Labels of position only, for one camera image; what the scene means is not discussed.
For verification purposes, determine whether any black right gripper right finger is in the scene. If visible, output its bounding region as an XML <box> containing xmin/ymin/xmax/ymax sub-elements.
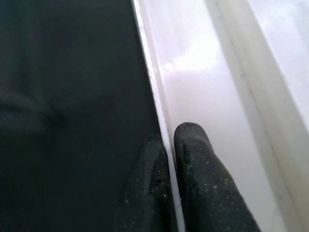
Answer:
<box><xmin>173</xmin><ymin>122</ymin><xmax>263</xmax><ymax>232</ymax></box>

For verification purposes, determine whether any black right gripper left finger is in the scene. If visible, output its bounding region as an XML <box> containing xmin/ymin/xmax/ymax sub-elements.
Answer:
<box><xmin>113</xmin><ymin>134</ymin><xmax>179</xmax><ymax>232</ymax></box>

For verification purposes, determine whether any white plastic table top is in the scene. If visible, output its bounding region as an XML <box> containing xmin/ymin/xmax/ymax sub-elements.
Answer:
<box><xmin>131</xmin><ymin>0</ymin><xmax>309</xmax><ymax>232</ymax></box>

